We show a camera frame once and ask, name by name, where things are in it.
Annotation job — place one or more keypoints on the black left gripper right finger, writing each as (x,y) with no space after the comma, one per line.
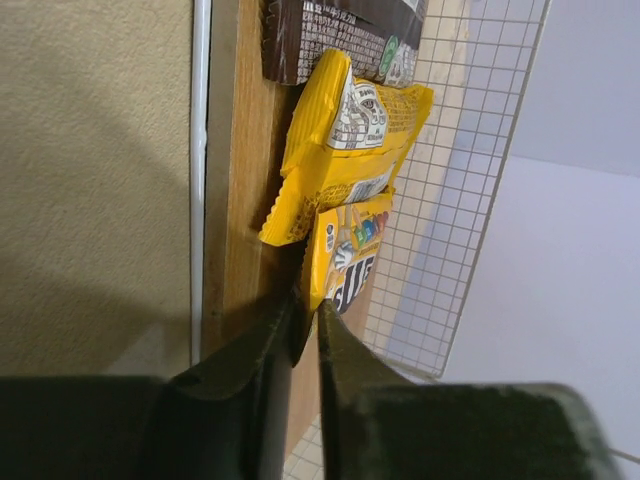
(376,424)

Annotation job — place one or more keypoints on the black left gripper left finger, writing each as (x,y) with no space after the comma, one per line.
(223,418)

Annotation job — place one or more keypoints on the small yellow M&M's bag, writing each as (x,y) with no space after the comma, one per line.
(342,249)

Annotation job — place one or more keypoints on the brown chocolate bar wrapper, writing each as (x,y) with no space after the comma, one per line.
(381,37)

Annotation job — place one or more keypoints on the white wire wooden shelf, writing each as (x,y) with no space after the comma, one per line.
(477,57)

